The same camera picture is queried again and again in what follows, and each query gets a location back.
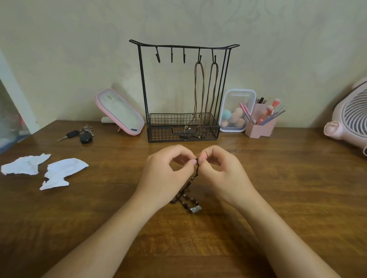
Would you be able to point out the pink makeup brush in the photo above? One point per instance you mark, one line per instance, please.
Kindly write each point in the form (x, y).
(269, 109)

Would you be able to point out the clear plastic container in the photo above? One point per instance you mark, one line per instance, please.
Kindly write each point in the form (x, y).
(237, 96)

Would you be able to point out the teal makeup sponge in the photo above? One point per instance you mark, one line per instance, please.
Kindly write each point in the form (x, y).
(226, 114)

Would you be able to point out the black oval key fob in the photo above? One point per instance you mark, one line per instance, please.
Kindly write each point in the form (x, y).
(86, 138)

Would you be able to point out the person's right hand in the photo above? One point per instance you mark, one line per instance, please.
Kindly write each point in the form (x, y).
(229, 180)

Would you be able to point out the person's right forearm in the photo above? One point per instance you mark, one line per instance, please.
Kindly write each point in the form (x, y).
(286, 246)

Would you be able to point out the pink pig shaped desk fan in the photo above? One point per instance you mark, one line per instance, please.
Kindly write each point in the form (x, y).
(347, 126)

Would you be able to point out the coral tipped makeup brush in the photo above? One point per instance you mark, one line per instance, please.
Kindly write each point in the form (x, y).
(276, 102)

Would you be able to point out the pink brush holder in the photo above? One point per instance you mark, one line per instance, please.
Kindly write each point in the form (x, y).
(258, 132)

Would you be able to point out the grey purple pencil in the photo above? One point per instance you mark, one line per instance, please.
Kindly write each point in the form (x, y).
(271, 117)

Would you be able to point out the pink pen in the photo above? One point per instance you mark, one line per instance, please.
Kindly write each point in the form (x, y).
(242, 108)
(247, 112)

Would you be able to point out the black headed car key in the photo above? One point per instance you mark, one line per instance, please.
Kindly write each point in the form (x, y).
(72, 133)

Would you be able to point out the person's left hand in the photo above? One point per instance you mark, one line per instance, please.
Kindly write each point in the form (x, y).
(160, 180)

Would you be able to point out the silver key bunch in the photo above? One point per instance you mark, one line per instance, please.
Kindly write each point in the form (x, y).
(87, 129)

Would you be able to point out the person's left forearm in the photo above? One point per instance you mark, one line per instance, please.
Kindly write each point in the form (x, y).
(97, 243)

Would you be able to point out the small peach makeup sponge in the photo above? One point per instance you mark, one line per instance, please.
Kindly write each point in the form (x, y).
(224, 123)

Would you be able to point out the pink framed table mirror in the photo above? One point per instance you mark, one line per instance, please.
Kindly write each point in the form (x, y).
(119, 111)

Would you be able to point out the white crumpled paper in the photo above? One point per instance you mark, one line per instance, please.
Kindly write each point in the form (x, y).
(24, 165)
(64, 169)

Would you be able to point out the dark cosmetic pencils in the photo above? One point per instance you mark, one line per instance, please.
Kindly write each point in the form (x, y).
(261, 100)

